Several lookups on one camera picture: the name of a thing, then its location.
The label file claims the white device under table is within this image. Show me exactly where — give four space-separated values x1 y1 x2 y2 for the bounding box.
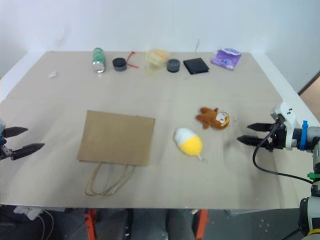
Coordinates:
13 205 43 221

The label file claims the black round puck right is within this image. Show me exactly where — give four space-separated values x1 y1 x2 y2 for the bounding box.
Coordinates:
166 58 181 74

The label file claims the green bottle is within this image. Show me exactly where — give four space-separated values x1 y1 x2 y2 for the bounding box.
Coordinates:
91 47 106 74

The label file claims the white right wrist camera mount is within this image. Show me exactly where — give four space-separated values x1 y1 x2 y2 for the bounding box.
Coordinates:
269 101 298 151

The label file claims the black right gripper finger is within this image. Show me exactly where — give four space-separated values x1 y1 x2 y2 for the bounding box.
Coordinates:
236 134 266 147
246 122 276 133

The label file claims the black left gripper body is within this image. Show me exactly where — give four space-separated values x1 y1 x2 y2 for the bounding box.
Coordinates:
0 134 14 161

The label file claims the brown paper bag with handles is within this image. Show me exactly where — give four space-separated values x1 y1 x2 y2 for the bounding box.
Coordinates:
76 109 157 197

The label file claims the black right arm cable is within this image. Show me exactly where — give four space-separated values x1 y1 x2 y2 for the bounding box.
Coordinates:
252 121 314 185

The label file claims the yellow white plush toy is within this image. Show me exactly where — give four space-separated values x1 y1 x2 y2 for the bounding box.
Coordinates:
173 127 209 165

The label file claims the brown monkey plush toy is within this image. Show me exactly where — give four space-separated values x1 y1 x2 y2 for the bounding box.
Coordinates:
194 106 238 131

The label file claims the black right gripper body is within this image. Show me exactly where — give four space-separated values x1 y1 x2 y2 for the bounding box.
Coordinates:
264 118 288 153

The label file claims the purple plastic packet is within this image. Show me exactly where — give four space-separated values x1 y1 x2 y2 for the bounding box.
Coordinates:
210 47 244 71

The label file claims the beige thin cable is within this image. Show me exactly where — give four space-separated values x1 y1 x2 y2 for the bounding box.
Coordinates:
39 211 55 240

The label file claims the black round jar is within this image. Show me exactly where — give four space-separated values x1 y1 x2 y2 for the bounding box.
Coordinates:
112 57 128 73

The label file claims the orange metal frame leg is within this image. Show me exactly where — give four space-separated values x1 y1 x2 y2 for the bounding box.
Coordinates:
193 209 210 240
83 208 98 240

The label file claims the black square wallet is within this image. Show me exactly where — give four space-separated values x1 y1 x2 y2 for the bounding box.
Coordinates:
182 57 211 76

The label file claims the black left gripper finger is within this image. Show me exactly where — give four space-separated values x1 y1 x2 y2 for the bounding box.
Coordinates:
3 126 29 138
10 142 46 161

